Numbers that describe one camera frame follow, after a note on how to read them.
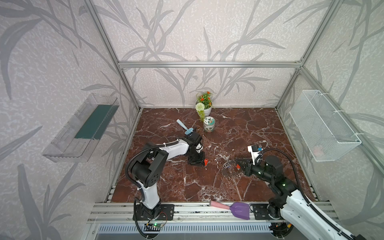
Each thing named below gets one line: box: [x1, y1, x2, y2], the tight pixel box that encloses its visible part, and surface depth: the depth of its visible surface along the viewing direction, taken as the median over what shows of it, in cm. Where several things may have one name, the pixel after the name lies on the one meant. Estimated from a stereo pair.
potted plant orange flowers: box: [195, 91, 213, 122], surface depth 107 cm
